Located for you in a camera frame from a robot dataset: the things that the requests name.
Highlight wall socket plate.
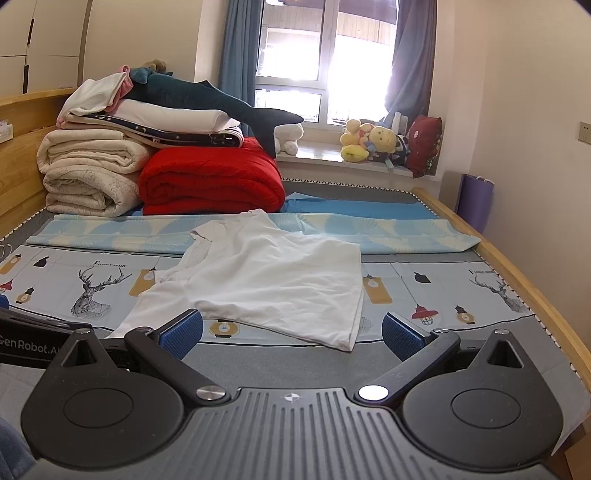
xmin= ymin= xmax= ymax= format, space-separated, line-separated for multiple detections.
xmin=577 ymin=121 xmax=591 ymax=145

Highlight blue curtain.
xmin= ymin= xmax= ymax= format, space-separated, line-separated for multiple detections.
xmin=384 ymin=0 xmax=437 ymax=125
xmin=217 ymin=0 xmax=267 ymax=138

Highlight red folded quilt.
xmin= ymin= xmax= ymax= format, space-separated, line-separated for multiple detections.
xmin=139 ymin=137 xmax=286 ymax=215

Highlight window with white frame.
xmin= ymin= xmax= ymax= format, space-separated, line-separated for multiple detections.
xmin=256 ymin=0 xmax=398 ymax=129

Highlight dark red pillow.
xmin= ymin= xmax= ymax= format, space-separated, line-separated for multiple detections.
xmin=406 ymin=115 xmax=443 ymax=178

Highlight cream folded blanket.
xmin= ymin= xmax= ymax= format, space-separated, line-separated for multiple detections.
xmin=36 ymin=129 xmax=153 ymax=218

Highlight left blue curtain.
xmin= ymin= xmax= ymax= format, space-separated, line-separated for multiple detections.
xmin=217 ymin=0 xmax=267 ymax=138

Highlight purple rolled mat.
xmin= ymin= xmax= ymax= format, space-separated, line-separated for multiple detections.
xmin=456 ymin=174 xmax=495 ymax=233

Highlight white pink folded clothes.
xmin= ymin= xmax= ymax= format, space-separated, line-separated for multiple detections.
xmin=56 ymin=66 xmax=133 ymax=128

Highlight dark teal shark plush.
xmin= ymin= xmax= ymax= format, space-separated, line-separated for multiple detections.
xmin=125 ymin=67 xmax=304 ymax=158

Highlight white plush toy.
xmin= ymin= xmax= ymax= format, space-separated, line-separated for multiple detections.
xmin=273 ymin=123 xmax=304 ymax=156

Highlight right blue curtain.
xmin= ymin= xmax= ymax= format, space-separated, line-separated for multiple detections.
xmin=384 ymin=0 xmax=437 ymax=125

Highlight white t-shirt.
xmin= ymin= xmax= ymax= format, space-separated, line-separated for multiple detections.
xmin=113 ymin=210 xmax=363 ymax=352

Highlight deer print bed sheet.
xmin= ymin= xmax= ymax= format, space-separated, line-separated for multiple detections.
xmin=1 ymin=246 xmax=590 ymax=433

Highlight yellow bear plush toy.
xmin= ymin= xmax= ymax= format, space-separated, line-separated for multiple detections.
xmin=339 ymin=119 xmax=399 ymax=163

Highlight light blue patterned blanket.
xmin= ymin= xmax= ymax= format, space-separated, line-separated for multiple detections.
xmin=27 ymin=213 xmax=480 ymax=255

